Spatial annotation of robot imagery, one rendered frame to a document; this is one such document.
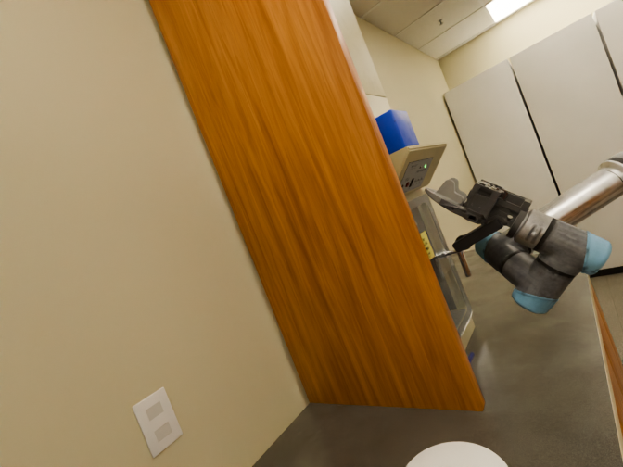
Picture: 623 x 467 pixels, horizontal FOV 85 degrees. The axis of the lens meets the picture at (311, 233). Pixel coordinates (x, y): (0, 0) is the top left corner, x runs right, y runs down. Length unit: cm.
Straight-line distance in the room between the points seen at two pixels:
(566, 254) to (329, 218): 48
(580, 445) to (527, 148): 329
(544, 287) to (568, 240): 11
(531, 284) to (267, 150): 67
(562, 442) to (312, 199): 64
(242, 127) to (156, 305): 49
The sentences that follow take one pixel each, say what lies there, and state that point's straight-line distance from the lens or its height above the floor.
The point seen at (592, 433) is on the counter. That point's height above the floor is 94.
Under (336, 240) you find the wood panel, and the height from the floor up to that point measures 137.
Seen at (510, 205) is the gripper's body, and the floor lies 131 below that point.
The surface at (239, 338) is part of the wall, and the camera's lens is 98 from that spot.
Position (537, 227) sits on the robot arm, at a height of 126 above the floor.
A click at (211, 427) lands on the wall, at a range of 95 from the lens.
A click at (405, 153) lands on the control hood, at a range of 78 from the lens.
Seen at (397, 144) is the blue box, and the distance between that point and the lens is 80.
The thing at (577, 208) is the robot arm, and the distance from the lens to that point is 98.
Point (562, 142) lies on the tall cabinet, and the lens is 385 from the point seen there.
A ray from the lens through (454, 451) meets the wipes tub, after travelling 55.
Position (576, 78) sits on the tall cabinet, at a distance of 387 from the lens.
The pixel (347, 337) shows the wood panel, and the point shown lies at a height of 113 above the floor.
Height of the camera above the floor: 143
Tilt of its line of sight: 1 degrees down
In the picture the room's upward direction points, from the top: 22 degrees counter-clockwise
